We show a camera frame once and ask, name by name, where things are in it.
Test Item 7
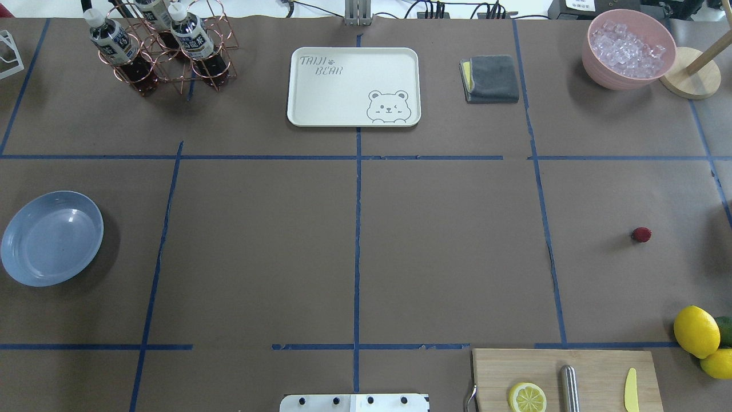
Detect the blue plastic plate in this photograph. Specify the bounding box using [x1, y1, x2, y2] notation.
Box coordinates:
[2, 191, 105, 287]

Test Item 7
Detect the red strawberry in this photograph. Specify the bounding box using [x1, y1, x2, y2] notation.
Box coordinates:
[631, 227, 652, 243]

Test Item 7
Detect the cream bear tray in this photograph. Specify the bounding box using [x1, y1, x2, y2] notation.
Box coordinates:
[286, 47, 421, 128]

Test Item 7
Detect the grey folded cloth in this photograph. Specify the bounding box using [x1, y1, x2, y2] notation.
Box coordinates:
[459, 55, 519, 104]

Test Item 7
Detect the tea bottle back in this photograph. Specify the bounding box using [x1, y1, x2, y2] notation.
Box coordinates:
[168, 2, 229, 89]

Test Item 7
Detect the tea bottle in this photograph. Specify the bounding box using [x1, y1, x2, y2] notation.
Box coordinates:
[168, 2, 229, 89]
[133, 1, 185, 60]
[83, 8, 158, 96]

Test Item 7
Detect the half lemon slice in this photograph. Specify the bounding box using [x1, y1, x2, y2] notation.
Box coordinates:
[507, 382, 547, 411]

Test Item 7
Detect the tea bottle middle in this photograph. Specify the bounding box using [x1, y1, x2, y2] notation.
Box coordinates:
[133, 1, 185, 60]

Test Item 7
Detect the wooden cutting board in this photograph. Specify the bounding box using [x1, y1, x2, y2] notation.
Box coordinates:
[472, 348, 664, 411]

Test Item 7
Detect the tea bottle front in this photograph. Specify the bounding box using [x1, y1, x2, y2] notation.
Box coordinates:
[83, 8, 158, 96]

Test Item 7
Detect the pink bowl with ice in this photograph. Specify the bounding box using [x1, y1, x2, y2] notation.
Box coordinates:
[582, 9, 677, 90]

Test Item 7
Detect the yellow plastic knife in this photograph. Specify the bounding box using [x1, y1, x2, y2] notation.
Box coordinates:
[624, 367, 639, 412]

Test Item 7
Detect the yellow lemon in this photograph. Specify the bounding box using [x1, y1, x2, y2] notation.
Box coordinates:
[673, 305, 721, 359]
[699, 348, 731, 380]

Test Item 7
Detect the green avocado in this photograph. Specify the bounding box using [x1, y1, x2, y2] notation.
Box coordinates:
[714, 316, 732, 348]

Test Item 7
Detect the aluminium frame post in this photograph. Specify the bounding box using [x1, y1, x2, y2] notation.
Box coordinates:
[344, 0, 373, 26]

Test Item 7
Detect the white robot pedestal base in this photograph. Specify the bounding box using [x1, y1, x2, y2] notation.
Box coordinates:
[279, 393, 431, 411]

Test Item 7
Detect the copper wire bottle rack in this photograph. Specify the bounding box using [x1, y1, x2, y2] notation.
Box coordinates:
[99, 1, 240, 97]

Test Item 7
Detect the white wire cup basket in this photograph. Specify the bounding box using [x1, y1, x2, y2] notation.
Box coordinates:
[1, 30, 25, 79]

